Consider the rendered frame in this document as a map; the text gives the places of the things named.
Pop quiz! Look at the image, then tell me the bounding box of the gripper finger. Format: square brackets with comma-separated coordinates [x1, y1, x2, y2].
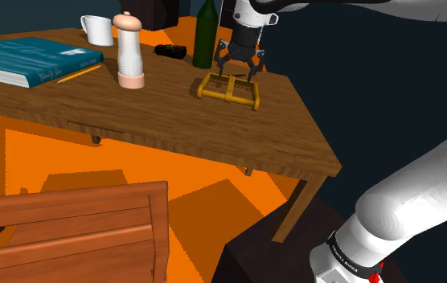
[213, 38, 232, 79]
[248, 49, 268, 84]

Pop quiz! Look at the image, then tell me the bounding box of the dark green bottle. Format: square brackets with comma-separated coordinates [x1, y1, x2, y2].
[191, 0, 219, 70]

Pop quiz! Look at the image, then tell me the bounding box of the small black oblong object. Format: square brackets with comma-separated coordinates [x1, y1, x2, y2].
[154, 43, 188, 60]

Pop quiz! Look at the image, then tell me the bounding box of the wooden table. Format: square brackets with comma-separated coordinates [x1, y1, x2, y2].
[0, 15, 343, 244]

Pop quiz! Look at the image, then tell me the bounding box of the dark brown cabinet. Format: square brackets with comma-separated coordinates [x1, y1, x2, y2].
[120, 0, 181, 32]

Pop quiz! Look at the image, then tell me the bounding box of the pink and white pepper mill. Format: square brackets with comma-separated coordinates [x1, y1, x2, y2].
[112, 10, 146, 90]

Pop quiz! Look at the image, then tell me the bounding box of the white mug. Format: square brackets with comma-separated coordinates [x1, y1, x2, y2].
[80, 14, 115, 47]

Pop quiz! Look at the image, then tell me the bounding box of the yellow pencil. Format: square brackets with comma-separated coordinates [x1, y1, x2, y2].
[55, 64, 103, 85]

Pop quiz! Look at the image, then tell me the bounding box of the dark robot stand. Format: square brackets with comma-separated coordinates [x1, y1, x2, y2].
[211, 195, 407, 283]

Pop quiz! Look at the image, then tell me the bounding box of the blue book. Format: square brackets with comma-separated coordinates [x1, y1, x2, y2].
[0, 37, 105, 89]

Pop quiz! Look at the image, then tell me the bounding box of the wooden chair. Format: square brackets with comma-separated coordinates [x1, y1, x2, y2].
[0, 180, 170, 283]

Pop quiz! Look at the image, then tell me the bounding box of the yellow frame object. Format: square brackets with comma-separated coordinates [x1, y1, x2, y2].
[196, 72, 261, 112]

